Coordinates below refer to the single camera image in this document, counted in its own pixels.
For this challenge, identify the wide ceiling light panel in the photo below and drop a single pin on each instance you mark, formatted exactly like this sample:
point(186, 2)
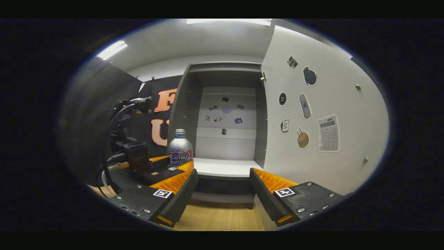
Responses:
point(229, 22)

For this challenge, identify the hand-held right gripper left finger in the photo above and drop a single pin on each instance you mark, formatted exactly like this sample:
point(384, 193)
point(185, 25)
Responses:
point(184, 194)

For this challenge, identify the long ceiling light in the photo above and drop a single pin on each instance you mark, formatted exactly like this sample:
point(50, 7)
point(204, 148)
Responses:
point(111, 50)

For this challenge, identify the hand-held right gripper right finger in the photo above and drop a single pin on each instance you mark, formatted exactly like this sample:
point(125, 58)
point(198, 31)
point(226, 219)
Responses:
point(265, 194)

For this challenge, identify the silver bottle with pink label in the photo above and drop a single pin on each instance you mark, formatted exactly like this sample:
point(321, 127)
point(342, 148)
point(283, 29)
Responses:
point(180, 147)

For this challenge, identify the black backdrop cloth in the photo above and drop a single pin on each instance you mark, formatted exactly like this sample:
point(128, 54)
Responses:
point(86, 104)

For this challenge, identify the white cabinet shelf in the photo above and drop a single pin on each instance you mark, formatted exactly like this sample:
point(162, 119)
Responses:
point(225, 166)

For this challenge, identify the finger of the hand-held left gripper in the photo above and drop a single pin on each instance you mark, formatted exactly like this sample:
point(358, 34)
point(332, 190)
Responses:
point(159, 166)
point(163, 174)

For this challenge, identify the white cabinet door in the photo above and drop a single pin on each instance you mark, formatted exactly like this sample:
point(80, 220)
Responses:
point(340, 97)

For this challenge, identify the metal door hinge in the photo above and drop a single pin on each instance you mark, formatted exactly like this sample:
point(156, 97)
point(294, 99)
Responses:
point(263, 76)

